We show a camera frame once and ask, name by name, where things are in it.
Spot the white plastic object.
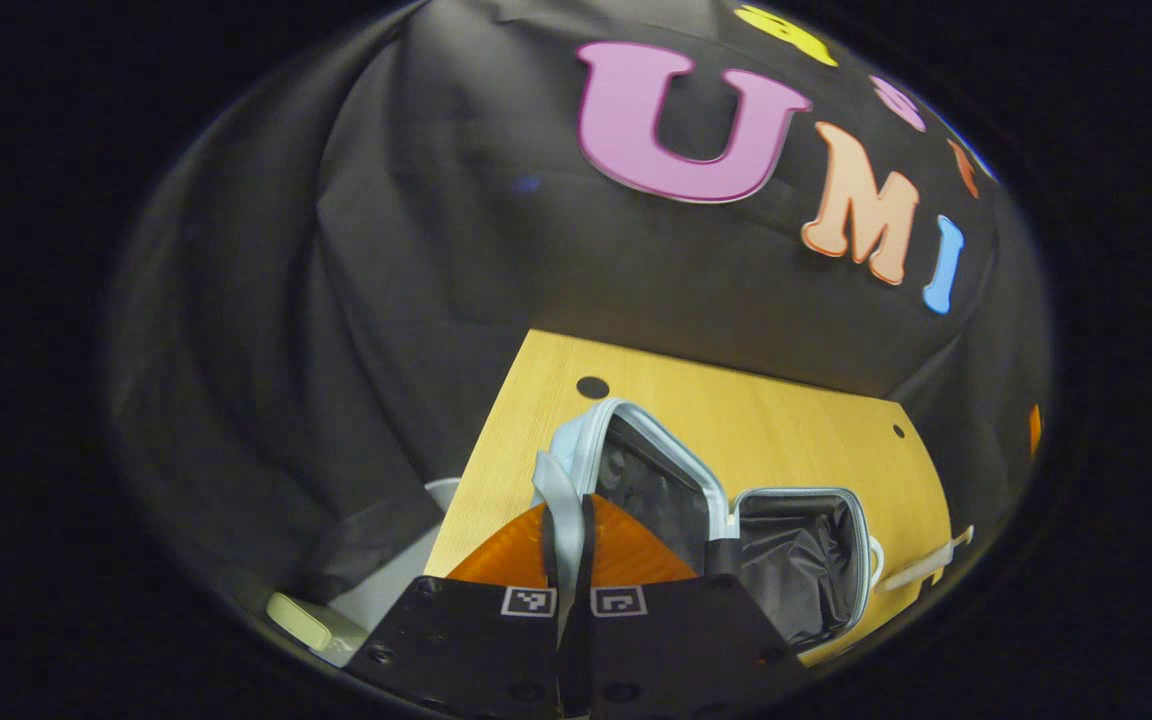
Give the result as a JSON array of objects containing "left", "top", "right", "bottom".
[{"left": 321, "top": 478, "right": 463, "bottom": 637}]

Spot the black backdrop cloth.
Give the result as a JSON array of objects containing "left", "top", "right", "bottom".
[{"left": 106, "top": 0, "right": 1052, "bottom": 626}]

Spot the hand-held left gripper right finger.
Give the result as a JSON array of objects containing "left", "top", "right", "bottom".
[{"left": 574, "top": 493, "right": 802, "bottom": 720}]

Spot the cream rectangular box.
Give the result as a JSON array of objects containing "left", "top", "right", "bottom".
[{"left": 265, "top": 591, "right": 370, "bottom": 667}]

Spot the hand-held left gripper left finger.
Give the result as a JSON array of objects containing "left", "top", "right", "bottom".
[{"left": 344, "top": 503, "right": 564, "bottom": 720}]

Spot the white slim tube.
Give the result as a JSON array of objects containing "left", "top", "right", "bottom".
[{"left": 880, "top": 526, "right": 976, "bottom": 592}]

